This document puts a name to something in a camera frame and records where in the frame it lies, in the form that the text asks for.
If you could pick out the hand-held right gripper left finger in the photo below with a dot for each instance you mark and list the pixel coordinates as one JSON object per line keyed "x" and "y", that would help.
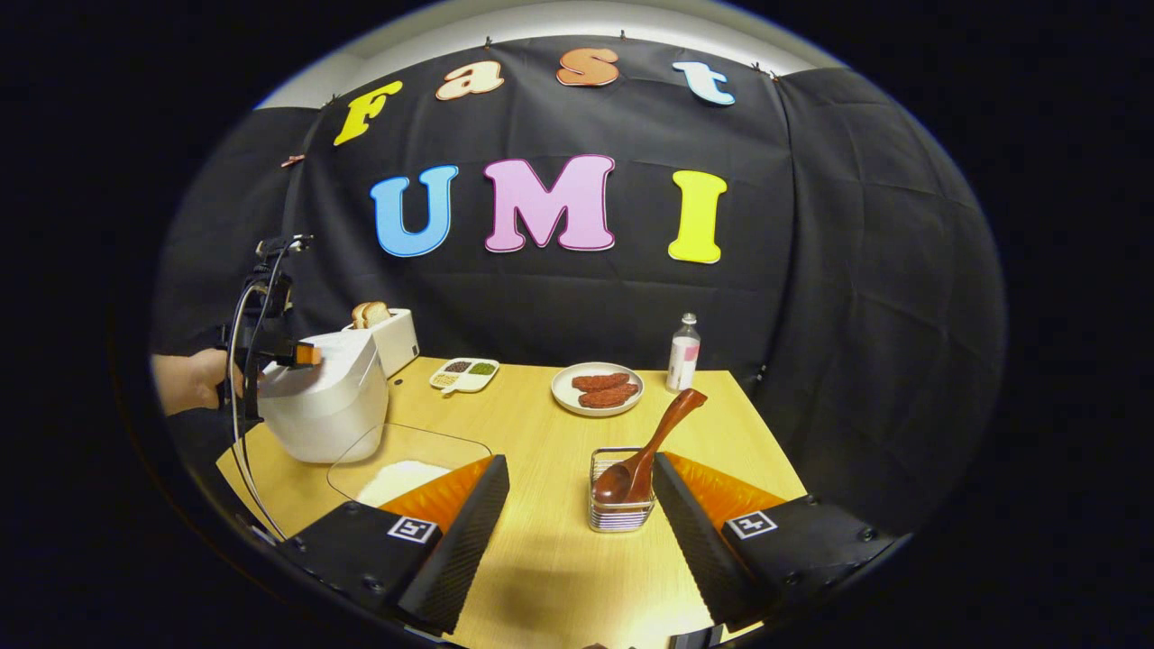
{"x": 460, "y": 541}

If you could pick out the white rice cooker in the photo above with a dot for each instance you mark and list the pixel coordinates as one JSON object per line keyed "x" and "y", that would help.
{"x": 325, "y": 415}

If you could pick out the toast bread slice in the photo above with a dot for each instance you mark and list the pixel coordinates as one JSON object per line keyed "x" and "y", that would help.
{"x": 379, "y": 314}
{"x": 359, "y": 315}

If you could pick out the white divided bean dish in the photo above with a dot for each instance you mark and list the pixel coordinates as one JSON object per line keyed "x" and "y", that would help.
{"x": 464, "y": 374}

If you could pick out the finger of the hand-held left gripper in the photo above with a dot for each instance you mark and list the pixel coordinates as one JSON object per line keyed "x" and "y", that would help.
{"x": 305, "y": 354}

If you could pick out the clear rice container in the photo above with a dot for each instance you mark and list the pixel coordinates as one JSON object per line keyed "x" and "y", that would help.
{"x": 406, "y": 442}

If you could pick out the red sausage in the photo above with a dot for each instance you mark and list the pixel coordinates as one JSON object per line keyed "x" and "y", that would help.
{"x": 611, "y": 397}
{"x": 599, "y": 380}

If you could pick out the clear bottle pink label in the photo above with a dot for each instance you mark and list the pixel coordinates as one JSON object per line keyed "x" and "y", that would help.
{"x": 682, "y": 356}

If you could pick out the black backdrop cloth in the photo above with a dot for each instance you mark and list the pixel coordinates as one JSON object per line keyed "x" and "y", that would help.
{"x": 856, "y": 270}

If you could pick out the white toaster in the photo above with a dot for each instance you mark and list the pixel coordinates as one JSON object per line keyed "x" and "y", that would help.
{"x": 397, "y": 342}

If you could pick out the brown wooden spoon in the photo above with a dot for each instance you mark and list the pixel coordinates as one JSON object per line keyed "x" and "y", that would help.
{"x": 654, "y": 446}

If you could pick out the white round plate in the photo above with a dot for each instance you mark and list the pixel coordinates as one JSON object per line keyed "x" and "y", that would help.
{"x": 563, "y": 397}

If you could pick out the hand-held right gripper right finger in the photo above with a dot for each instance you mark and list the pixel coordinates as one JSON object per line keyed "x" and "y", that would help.
{"x": 694, "y": 532}

